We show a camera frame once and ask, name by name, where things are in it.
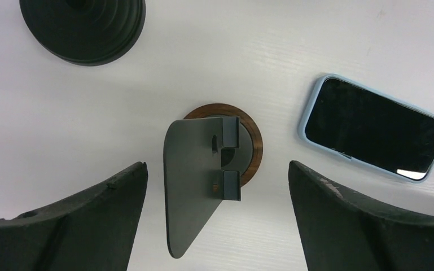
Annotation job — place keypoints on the black round stand rear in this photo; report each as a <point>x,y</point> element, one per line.
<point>88,33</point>

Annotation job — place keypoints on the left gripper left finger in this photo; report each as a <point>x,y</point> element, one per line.
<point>93,229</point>

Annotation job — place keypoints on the wooden base phone stand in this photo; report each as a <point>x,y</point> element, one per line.
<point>208,156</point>

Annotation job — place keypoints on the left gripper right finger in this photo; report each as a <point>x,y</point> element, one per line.
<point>342,229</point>

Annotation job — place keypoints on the light blue case phone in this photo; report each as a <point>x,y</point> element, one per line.
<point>369,128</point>

